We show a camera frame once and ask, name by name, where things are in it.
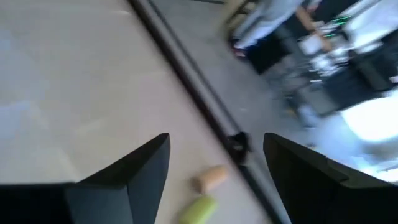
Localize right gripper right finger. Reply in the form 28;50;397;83
263;132;398;224

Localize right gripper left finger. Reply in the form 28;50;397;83
0;133;171;224

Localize black frame clamp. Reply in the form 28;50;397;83
225;131;252;166

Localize tan wooden cylinder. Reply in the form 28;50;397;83
192;164;230;194

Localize person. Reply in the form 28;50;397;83
228;0;335;62

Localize light green wooden cylinder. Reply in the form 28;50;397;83
177;194;218;224

